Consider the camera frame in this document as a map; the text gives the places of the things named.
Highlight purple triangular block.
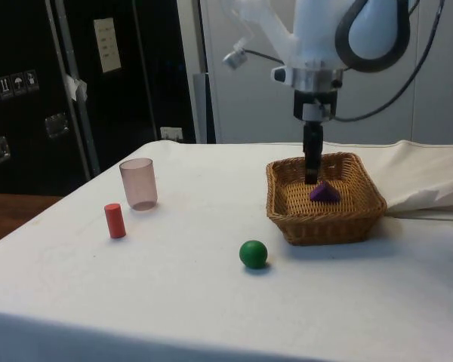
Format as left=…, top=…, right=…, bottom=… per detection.
left=309, top=180, right=342, bottom=204

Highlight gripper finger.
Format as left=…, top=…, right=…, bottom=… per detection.
left=302, top=121, right=325, bottom=186

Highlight black cabinet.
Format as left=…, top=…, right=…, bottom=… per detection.
left=0, top=0, right=197, bottom=194

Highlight silver round connector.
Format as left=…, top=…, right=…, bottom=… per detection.
left=222, top=47, right=248, bottom=71

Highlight see-through pink cup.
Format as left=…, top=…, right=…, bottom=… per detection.
left=119, top=158, right=159, bottom=211

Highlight thick black cable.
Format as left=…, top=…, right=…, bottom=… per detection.
left=334, top=0, right=411, bottom=74

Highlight wicker basket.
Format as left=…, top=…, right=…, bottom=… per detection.
left=265, top=152, right=388, bottom=247

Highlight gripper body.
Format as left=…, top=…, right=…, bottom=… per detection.
left=293, top=90, right=339, bottom=123

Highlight green ball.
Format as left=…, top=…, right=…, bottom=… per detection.
left=239, top=240, right=269, bottom=269

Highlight red cylinder block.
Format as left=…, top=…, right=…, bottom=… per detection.
left=103, top=203, right=127, bottom=240

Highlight pale lockers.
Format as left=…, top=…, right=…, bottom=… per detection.
left=176, top=0, right=453, bottom=146

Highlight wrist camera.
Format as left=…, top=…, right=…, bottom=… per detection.
left=271, top=66, right=344, bottom=94

